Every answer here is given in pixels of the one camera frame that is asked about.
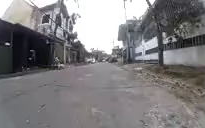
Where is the grey concrete road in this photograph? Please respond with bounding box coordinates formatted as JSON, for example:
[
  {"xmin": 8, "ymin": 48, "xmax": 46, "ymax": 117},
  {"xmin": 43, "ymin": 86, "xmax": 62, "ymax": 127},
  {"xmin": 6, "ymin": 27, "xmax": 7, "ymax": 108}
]
[{"xmin": 0, "ymin": 61, "xmax": 205, "ymax": 128}]

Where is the grey building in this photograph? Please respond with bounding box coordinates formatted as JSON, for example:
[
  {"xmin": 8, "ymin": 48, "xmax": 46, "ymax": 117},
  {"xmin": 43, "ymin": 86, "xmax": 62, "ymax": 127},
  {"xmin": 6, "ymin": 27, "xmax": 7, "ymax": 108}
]
[{"xmin": 117, "ymin": 19, "xmax": 144, "ymax": 65}]

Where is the utility pole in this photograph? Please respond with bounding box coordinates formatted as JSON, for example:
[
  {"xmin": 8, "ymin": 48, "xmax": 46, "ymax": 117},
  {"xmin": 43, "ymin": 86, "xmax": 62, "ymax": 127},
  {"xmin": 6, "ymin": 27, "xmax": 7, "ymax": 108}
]
[{"xmin": 123, "ymin": 0, "xmax": 131, "ymax": 64}]

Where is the parked motorcycle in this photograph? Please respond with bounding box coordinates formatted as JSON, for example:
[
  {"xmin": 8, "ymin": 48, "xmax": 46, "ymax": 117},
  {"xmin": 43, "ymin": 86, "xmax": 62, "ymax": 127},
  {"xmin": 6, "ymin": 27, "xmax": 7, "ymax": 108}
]
[{"xmin": 51, "ymin": 56, "xmax": 65, "ymax": 71}]

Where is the pale multi-storey house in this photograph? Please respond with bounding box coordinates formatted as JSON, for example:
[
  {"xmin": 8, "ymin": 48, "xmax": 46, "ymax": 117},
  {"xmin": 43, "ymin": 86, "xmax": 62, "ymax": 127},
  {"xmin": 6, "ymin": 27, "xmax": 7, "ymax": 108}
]
[{"xmin": 2, "ymin": 0, "xmax": 78, "ymax": 65}]

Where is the large tree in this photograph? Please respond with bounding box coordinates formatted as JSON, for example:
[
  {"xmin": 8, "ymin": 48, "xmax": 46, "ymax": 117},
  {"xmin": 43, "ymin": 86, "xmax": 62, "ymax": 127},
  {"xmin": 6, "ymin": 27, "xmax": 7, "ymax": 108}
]
[{"xmin": 140, "ymin": 0, "xmax": 205, "ymax": 67}]

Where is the dirt and rubble verge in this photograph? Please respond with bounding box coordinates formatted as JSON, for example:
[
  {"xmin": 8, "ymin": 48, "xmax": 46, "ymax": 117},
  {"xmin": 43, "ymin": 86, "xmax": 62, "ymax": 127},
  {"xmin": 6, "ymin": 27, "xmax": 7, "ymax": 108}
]
[{"xmin": 120, "ymin": 62, "xmax": 205, "ymax": 116}]

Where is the dark low building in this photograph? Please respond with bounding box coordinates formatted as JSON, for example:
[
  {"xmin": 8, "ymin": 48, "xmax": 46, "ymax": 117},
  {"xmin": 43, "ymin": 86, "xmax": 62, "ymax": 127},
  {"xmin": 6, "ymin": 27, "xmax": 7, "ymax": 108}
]
[{"xmin": 0, "ymin": 12, "xmax": 55, "ymax": 77}]

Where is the narrow grey pavement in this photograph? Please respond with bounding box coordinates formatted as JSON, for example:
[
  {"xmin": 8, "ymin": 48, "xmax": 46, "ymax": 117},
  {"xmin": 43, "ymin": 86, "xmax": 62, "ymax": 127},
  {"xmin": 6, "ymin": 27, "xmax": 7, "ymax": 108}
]
[{"xmin": 0, "ymin": 65, "xmax": 71, "ymax": 82}]

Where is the white wall with dark railing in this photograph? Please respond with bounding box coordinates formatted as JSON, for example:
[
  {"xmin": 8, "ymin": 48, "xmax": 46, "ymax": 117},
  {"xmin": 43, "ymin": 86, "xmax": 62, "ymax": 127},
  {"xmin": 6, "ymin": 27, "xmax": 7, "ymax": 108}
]
[{"xmin": 134, "ymin": 31, "xmax": 205, "ymax": 68}]

